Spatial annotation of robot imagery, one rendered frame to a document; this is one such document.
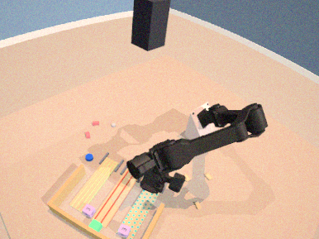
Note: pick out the blue round disc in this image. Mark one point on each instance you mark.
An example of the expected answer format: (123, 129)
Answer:
(89, 157)

